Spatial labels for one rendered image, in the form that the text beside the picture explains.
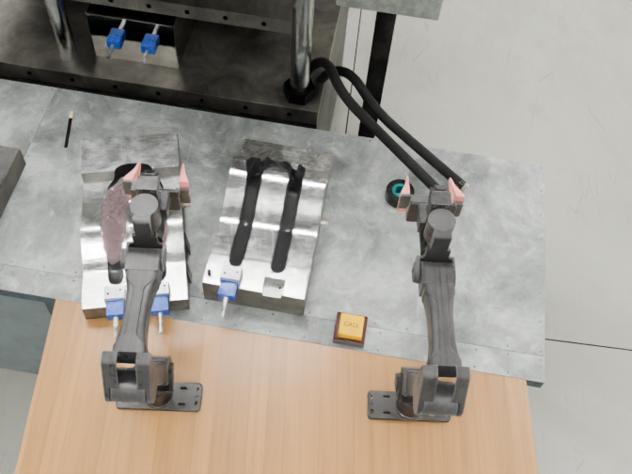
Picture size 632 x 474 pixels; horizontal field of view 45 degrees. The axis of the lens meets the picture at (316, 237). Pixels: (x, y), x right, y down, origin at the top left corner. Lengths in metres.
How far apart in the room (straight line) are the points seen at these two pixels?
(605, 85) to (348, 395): 2.43
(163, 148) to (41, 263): 0.45
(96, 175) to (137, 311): 0.71
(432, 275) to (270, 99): 1.05
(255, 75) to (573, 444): 1.66
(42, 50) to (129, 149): 0.62
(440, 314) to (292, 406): 0.52
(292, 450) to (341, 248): 0.57
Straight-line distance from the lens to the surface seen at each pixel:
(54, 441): 1.93
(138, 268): 1.57
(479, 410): 1.95
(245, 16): 2.33
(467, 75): 3.74
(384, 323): 2.00
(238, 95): 2.45
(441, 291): 1.56
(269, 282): 1.96
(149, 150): 2.16
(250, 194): 2.05
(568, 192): 3.43
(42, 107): 2.48
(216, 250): 1.98
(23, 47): 2.70
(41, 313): 2.33
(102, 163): 2.16
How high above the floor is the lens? 2.57
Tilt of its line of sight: 57 degrees down
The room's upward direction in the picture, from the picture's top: 6 degrees clockwise
